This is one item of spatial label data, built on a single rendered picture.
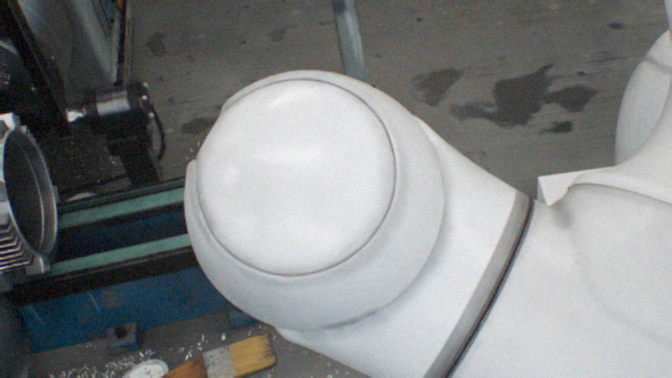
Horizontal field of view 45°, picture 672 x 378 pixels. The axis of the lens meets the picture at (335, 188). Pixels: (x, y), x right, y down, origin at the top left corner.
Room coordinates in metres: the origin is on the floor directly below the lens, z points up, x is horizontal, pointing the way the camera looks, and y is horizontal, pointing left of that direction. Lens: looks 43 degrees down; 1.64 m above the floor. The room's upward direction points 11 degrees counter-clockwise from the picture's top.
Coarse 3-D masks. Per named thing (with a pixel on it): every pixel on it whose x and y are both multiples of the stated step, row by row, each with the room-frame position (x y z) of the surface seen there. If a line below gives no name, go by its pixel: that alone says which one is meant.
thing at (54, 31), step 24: (24, 0) 1.05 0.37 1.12; (48, 0) 1.10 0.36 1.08; (0, 24) 0.97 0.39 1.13; (48, 24) 1.04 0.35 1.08; (0, 48) 0.97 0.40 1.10; (48, 48) 0.99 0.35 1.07; (0, 72) 0.95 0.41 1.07; (24, 72) 0.97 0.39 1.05; (0, 96) 0.97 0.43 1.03; (24, 96) 0.97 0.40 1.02; (24, 120) 0.96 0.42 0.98; (48, 120) 0.97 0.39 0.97
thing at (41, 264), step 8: (8, 120) 0.81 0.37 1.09; (16, 120) 0.82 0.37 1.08; (16, 128) 0.81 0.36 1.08; (0, 184) 0.70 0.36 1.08; (0, 192) 0.69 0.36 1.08; (56, 192) 0.83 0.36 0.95; (0, 200) 0.68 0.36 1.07; (56, 200) 0.81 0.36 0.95; (40, 256) 0.70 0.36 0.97; (40, 264) 0.69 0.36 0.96; (48, 264) 0.70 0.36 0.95; (32, 272) 0.68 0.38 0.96; (40, 272) 0.68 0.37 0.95
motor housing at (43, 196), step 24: (0, 120) 0.79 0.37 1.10; (0, 144) 0.76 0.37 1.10; (24, 144) 0.83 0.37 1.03; (0, 168) 0.72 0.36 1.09; (24, 168) 0.83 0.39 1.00; (48, 168) 0.85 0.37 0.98; (24, 192) 0.82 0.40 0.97; (48, 192) 0.81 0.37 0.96; (0, 216) 0.68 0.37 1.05; (24, 216) 0.79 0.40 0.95; (48, 216) 0.79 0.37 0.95; (0, 240) 0.67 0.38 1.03; (24, 240) 0.68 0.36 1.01; (48, 240) 0.75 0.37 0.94; (0, 264) 0.67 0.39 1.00; (24, 264) 0.67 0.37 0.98
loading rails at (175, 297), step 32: (128, 192) 0.83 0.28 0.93; (160, 192) 0.82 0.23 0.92; (64, 224) 0.80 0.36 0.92; (96, 224) 0.79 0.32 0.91; (128, 224) 0.79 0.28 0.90; (160, 224) 0.79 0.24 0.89; (64, 256) 0.79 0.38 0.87; (96, 256) 0.73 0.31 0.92; (128, 256) 0.72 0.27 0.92; (160, 256) 0.69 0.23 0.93; (192, 256) 0.69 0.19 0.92; (32, 288) 0.69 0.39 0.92; (64, 288) 0.69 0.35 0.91; (96, 288) 0.69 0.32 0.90; (128, 288) 0.69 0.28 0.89; (160, 288) 0.69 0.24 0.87; (192, 288) 0.69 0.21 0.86; (32, 320) 0.69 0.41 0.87; (64, 320) 0.69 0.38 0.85; (96, 320) 0.69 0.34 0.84; (128, 320) 0.69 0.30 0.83; (160, 320) 0.69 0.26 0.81; (256, 320) 0.66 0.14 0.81; (32, 352) 0.69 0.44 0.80
